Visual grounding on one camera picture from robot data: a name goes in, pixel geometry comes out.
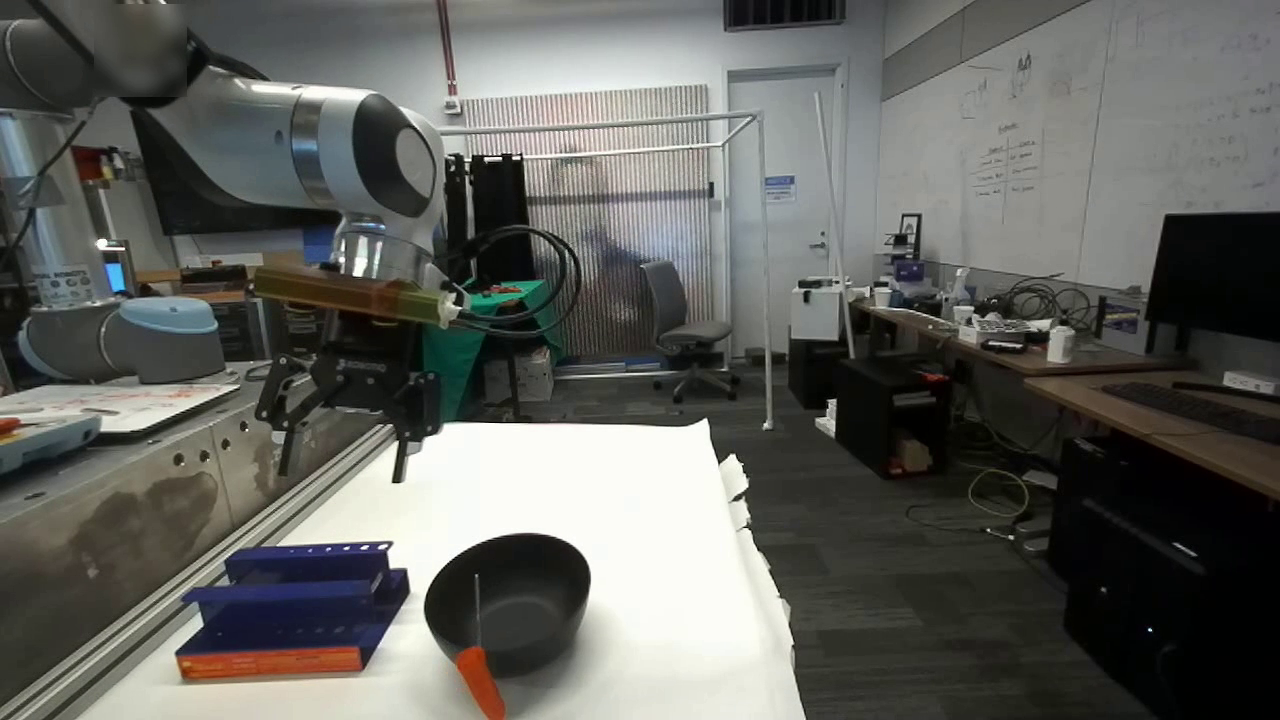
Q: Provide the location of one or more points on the black keyboard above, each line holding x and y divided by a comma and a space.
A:
1200, 408

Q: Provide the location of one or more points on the ribbed wall panel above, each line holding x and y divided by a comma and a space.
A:
620, 170

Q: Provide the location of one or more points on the white door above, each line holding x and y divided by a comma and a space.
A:
800, 130

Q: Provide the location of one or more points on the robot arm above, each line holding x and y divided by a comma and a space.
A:
250, 140

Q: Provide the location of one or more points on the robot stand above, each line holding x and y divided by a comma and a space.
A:
110, 520

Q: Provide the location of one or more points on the red pipe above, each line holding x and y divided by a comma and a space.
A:
446, 50

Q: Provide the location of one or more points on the black panels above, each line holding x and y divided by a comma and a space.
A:
500, 215

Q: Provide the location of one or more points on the grey office chair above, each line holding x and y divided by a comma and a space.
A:
685, 330

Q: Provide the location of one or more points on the blue and orange tool case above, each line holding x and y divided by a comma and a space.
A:
290, 620

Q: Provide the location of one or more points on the white pipe frame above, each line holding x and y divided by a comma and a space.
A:
764, 270

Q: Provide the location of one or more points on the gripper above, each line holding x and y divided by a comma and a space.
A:
365, 365

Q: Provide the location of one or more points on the white paper sheet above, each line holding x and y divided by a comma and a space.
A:
620, 500

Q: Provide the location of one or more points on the whiteboard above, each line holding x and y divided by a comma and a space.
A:
1100, 120

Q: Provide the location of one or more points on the black computer tower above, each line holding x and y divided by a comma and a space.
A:
1170, 590

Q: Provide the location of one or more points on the long wooden desk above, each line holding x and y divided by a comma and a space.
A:
1010, 358

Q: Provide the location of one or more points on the light blue teach pendant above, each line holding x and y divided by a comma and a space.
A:
40, 440

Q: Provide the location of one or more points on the small white box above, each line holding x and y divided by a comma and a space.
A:
1250, 382

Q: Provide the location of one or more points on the blue door sign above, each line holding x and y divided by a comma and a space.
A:
780, 189

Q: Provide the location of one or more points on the black cabinet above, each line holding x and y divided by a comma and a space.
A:
880, 415

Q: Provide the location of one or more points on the table with green cloth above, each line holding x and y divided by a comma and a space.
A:
455, 360

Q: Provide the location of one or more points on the white bottle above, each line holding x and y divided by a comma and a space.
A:
1060, 345

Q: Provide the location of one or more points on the black monitor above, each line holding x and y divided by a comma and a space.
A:
1215, 275

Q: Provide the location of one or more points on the black box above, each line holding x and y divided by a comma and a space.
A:
812, 372

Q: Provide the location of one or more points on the air vent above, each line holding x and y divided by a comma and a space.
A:
783, 12

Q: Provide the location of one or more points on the black bowl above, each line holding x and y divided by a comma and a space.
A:
525, 600

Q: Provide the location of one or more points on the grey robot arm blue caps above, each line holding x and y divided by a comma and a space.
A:
150, 340

